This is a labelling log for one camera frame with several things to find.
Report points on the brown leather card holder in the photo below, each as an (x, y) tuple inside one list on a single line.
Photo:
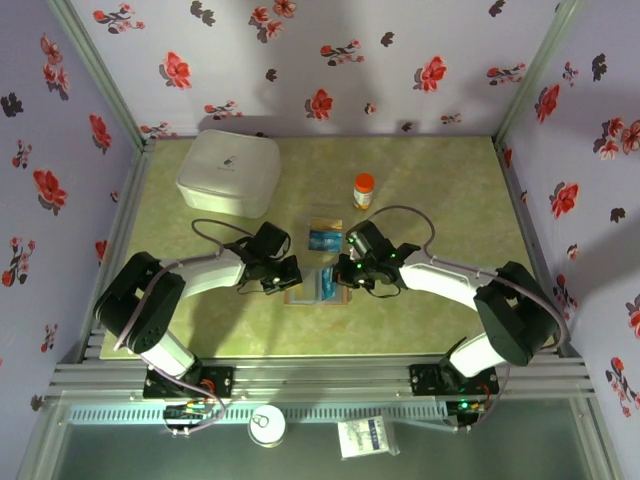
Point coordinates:
[(310, 295)]

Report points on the gold credit card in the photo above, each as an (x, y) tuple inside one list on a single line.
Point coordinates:
[(326, 224)]

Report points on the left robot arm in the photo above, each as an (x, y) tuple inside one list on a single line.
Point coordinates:
[(210, 272)]

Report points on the orange-capped pill bottle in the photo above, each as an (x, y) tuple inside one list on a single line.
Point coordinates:
[(364, 192)]

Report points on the white medicine storage case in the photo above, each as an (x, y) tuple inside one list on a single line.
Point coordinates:
[(227, 172)]

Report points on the silver tin can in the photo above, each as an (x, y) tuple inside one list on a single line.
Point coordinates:
[(267, 425)]

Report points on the small controller circuit board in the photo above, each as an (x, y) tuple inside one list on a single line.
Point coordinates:
[(186, 414), (467, 412)]

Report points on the clear bag with paper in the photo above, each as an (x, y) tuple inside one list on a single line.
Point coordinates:
[(367, 437)]

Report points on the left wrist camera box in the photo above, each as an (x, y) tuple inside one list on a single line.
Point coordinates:
[(273, 241)]

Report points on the grey aluminium front rail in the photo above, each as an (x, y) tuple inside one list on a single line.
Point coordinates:
[(320, 377)]

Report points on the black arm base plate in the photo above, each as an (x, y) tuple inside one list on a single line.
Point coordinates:
[(220, 382), (425, 380)]

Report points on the grey aluminium side rail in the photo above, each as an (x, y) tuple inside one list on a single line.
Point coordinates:
[(516, 200), (132, 195)]

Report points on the grey aluminium frame post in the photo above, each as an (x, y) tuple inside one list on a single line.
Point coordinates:
[(537, 67), (104, 75)]

